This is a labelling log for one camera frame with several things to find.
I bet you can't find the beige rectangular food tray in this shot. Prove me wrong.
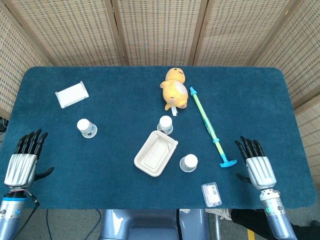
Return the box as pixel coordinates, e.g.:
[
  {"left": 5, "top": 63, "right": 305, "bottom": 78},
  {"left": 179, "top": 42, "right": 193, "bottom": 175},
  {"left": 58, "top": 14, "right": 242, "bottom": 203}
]
[{"left": 133, "top": 130, "right": 179, "bottom": 178}]

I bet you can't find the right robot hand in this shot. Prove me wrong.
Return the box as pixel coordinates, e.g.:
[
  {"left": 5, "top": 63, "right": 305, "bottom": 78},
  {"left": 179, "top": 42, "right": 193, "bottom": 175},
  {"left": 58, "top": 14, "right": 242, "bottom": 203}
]
[{"left": 234, "top": 135, "right": 278, "bottom": 191}]

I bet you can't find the woven bamboo folding screen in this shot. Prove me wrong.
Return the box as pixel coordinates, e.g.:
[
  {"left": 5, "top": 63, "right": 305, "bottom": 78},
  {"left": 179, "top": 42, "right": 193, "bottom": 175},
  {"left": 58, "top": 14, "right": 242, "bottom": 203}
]
[{"left": 0, "top": 0, "right": 320, "bottom": 181}]

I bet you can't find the white paper cup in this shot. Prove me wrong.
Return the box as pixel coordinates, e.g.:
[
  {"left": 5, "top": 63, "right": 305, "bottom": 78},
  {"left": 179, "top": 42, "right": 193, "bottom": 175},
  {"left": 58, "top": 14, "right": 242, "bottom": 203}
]
[
  {"left": 76, "top": 118, "right": 98, "bottom": 139},
  {"left": 156, "top": 115, "right": 174, "bottom": 136},
  {"left": 179, "top": 153, "right": 199, "bottom": 173}
]

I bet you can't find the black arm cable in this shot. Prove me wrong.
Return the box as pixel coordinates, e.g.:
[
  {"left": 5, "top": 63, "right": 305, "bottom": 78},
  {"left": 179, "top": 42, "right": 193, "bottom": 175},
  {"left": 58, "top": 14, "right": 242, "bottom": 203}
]
[{"left": 13, "top": 193, "right": 41, "bottom": 240}]

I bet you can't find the white plastic card box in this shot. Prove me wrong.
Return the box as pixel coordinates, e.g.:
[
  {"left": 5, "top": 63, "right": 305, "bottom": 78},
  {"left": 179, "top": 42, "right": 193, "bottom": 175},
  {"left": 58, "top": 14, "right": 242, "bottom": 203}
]
[{"left": 54, "top": 80, "right": 90, "bottom": 109}]

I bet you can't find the green blue toy water pump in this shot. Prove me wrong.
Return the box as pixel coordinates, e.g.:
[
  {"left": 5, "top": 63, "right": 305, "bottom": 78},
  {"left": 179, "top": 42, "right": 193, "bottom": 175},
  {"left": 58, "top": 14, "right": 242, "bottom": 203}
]
[{"left": 189, "top": 86, "right": 238, "bottom": 169}]

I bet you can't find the white shoe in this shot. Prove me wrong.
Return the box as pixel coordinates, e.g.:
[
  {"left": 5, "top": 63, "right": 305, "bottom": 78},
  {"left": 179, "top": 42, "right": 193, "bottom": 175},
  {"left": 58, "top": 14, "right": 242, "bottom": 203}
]
[{"left": 205, "top": 208, "right": 233, "bottom": 221}]

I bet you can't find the small clear plastic packet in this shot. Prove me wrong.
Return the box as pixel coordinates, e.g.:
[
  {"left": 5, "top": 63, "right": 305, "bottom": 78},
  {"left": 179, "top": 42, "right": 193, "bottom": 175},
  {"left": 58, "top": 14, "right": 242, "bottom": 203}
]
[{"left": 201, "top": 182, "right": 223, "bottom": 208}]

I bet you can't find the yellow plush toy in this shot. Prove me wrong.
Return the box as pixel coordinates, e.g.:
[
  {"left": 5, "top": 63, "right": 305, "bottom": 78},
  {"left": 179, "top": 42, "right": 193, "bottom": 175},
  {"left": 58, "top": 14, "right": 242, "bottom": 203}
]
[{"left": 159, "top": 66, "right": 189, "bottom": 117}]

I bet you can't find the blue floor cable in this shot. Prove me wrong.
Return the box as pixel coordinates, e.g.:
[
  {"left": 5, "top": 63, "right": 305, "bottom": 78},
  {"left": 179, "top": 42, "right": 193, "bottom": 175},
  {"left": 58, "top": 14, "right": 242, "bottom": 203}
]
[{"left": 45, "top": 209, "right": 55, "bottom": 240}]

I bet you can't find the grey-blue robot torso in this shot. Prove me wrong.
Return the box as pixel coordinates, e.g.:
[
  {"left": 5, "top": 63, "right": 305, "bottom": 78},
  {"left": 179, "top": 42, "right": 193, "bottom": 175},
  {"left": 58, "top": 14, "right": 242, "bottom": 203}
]
[{"left": 99, "top": 208, "right": 210, "bottom": 240}]

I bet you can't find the metal table leg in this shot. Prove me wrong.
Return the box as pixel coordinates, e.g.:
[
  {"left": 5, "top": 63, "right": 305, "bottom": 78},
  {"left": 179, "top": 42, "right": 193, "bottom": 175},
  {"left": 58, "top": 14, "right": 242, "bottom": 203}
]
[{"left": 214, "top": 217, "right": 222, "bottom": 240}]

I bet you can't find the black trouser leg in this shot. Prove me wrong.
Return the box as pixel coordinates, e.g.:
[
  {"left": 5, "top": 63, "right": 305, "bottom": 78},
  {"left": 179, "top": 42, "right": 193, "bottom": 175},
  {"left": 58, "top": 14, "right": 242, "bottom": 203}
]
[{"left": 230, "top": 208, "right": 266, "bottom": 226}]

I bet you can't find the blue table cloth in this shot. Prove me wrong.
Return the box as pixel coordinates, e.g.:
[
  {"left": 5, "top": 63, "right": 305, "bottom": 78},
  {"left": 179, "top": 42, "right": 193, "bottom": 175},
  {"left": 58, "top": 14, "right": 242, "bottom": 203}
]
[{"left": 0, "top": 65, "right": 317, "bottom": 210}]

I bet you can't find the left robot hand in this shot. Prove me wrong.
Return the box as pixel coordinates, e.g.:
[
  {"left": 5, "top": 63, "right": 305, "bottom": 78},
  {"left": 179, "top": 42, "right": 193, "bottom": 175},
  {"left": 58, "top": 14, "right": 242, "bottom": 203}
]
[{"left": 4, "top": 128, "right": 55, "bottom": 189}]

